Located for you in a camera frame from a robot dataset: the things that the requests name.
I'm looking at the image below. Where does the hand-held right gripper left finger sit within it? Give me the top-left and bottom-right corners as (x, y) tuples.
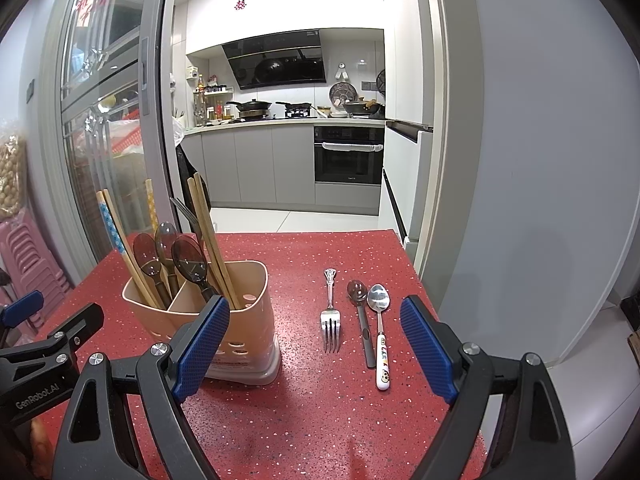
(50, 293), (232, 480)

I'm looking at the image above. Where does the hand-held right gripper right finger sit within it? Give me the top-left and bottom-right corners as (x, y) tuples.
(399, 295), (575, 480)

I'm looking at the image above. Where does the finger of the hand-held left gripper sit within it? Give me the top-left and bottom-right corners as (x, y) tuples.
(0, 290), (44, 332)
(30, 302), (106, 361)

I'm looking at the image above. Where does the beige cutlery holder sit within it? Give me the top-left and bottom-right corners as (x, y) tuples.
(121, 259), (282, 387)

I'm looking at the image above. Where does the blue patterned chopstick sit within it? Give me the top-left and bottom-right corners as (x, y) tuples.
(96, 190), (168, 311)

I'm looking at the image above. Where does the dark grey fork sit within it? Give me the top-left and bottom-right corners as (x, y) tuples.
(169, 196), (203, 243)

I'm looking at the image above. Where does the yellow patterned wooden chopstick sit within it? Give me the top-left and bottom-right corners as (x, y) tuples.
(144, 178), (160, 235)

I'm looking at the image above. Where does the person's left forearm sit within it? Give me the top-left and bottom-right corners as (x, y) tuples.
(29, 417), (55, 468)

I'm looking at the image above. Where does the stack of pink stools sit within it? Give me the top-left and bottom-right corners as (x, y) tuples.
(0, 220), (73, 306)

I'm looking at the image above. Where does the ornate silver fork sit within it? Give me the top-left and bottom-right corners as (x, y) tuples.
(320, 267), (343, 354)

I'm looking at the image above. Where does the clear bag of nuts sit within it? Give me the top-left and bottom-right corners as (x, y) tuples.
(0, 120), (28, 218)

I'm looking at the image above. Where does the black garbage bag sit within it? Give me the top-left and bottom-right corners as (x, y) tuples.
(177, 145), (211, 211)

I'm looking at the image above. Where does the red plastic basket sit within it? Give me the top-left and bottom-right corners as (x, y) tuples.
(107, 120), (146, 153)

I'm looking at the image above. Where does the black built-in oven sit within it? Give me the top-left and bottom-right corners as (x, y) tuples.
(313, 125), (386, 187)

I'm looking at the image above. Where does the sliding glass door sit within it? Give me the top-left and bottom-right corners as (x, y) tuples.
(39, 0), (177, 281)

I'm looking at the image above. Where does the row of condiment bottles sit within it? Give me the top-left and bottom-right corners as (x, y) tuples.
(192, 75), (233, 126)

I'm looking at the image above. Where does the dark wok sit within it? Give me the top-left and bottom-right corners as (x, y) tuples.
(342, 100), (386, 116)

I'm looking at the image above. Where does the white refrigerator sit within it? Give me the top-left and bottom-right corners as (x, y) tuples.
(377, 0), (437, 261)

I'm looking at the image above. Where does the black range hood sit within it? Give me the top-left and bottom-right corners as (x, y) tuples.
(221, 30), (327, 91)

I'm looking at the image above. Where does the silver spoon with white handle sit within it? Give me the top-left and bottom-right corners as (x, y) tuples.
(366, 283), (393, 392)

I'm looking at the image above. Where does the reddish spoon with dark handle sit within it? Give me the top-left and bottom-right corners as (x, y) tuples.
(346, 279), (377, 369)

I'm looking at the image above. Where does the white oven handle cover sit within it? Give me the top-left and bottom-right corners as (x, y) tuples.
(321, 141), (385, 153)

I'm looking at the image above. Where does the grey door handle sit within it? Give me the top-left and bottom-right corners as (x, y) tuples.
(139, 37), (151, 116)

